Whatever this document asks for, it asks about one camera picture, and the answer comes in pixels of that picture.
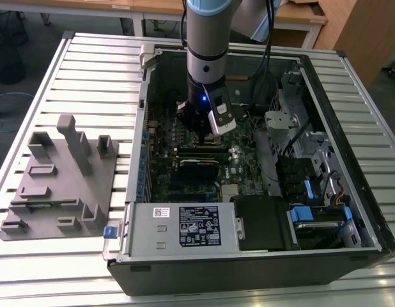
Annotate silver chipset heat sink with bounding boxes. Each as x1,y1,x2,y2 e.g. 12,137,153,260
221,184,242,197

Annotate blue floor cable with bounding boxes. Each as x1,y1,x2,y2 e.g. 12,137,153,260
0,91,35,134

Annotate coloured wire bundle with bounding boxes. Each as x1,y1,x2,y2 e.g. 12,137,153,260
331,188,347,205

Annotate grey parts rack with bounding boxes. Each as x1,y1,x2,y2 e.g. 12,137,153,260
0,114,120,242

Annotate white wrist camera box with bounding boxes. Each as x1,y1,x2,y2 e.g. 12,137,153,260
207,84,237,136

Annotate wooden desk white legs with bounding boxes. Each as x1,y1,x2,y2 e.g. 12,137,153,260
133,0,329,49
0,0,136,36

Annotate silver metal bracket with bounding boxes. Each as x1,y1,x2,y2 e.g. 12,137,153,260
264,110,298,132

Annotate black office chair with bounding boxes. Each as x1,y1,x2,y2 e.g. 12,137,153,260
0,9,29,86

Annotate silver power supply box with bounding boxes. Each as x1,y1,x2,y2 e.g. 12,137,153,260
119,201,245,257

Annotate black PC case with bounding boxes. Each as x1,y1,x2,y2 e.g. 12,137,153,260
101,43,395,297

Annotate green motherboard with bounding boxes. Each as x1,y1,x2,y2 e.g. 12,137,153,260
145,104,269,204

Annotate grey case latch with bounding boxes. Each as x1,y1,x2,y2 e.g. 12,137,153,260
139,43,155,70

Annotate wooden cabinet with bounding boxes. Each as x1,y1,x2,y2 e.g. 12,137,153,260
314,0,395,89

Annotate thick black cable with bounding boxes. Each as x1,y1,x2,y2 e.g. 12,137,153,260
282,116,313,159

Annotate black graphics card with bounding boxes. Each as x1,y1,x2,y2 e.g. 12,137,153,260
179,158,221,184

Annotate silver drive cage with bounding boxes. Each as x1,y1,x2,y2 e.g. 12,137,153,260
270,70,353,205

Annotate black plastic shroud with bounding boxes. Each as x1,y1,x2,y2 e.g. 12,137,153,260
232,195,300,253

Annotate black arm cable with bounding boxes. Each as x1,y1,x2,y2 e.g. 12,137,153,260
224,0,277,83

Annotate black plastic drive bay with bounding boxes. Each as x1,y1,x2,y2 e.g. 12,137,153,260
275,156,313,198

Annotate black hard disk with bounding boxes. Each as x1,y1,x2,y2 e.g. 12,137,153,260
295,221,342,249

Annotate metal rear port block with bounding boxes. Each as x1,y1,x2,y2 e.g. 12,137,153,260
147,120,160,154

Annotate blue disk carrier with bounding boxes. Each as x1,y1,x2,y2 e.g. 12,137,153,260
288,205,352,231

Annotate black side camera mount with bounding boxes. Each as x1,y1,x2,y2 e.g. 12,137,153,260
176,100,189,120

